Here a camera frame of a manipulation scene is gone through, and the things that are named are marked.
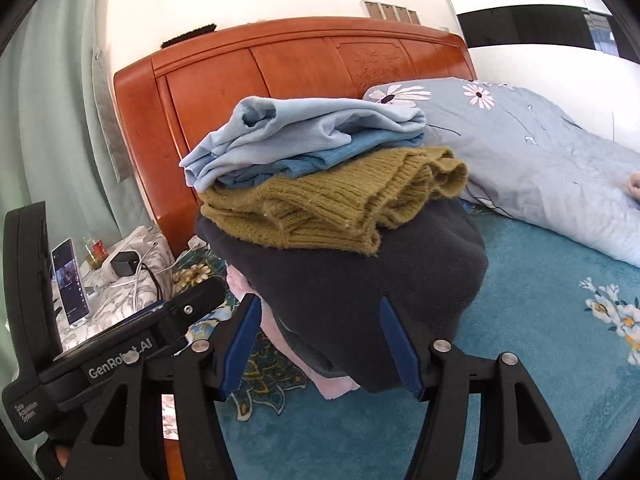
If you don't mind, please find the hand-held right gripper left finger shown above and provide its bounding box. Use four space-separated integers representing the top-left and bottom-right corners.
62 294 263 480

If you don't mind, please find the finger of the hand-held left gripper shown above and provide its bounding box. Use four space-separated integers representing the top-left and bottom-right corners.
154 278 227 350

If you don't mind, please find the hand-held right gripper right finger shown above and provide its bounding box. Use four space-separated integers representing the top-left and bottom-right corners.
378 296 581 480

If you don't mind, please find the dark grey fleece garment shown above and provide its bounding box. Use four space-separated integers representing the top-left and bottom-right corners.
194 199 490 393

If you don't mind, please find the light blue printed shirt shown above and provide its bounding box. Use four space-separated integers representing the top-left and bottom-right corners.
179 96 428 193

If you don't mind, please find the smartphone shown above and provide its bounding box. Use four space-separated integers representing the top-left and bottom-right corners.
51 240 92 326

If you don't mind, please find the glass cup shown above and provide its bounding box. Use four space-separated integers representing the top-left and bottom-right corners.
82 234 108 268

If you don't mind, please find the white floral nightstand cloth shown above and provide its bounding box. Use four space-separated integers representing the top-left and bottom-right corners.
52 225 176 356

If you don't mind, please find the folded pink garment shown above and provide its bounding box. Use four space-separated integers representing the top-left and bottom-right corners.
226 265 361 401

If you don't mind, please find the white power strip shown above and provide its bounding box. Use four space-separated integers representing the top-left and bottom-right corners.
92 227 158 281

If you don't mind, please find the black power adapter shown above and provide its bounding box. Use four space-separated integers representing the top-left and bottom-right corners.
110 250 143 278

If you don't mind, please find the teal floral blanket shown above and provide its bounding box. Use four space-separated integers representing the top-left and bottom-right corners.
170 200 640 480

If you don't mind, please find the pale green curtain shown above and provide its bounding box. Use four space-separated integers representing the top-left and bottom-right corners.
0 0 156 376

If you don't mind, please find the olive knit sweater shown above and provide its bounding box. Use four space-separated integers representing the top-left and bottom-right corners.
199 146 471 257

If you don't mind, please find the grey hanging strip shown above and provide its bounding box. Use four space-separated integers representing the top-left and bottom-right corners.
92 45 133 183

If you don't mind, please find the folded blue garment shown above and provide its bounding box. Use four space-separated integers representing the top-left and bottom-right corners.
220 127 428 191

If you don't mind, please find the light blue floral quilt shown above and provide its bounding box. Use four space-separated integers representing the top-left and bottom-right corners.
361 77 640 268

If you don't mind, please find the orange wooden headboard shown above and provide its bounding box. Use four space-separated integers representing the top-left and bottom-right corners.
113 16 478 256

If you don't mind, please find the white and black wardrobe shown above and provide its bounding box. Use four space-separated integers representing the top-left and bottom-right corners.
430 0 640 156

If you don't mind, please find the black cable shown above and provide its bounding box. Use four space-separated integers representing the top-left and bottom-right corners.
142 265 166 303

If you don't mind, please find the white cable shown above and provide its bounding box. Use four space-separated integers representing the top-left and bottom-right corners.
112 240 176 311

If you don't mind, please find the wall switch panel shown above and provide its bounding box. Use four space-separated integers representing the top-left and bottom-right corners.
361 0 423 25

